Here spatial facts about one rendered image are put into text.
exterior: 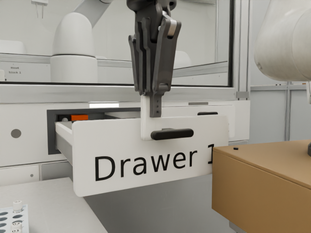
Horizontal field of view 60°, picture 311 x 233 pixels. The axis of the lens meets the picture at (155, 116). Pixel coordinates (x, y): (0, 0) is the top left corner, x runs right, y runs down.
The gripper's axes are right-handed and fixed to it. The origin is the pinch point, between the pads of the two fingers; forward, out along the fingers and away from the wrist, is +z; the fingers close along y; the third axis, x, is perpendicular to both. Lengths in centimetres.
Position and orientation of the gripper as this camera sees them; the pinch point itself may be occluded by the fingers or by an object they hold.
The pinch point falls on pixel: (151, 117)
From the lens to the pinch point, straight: 41.7
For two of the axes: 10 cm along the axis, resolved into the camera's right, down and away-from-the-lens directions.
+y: 4.7, 0.8, -8.8
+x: 8.8, -0.4, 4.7
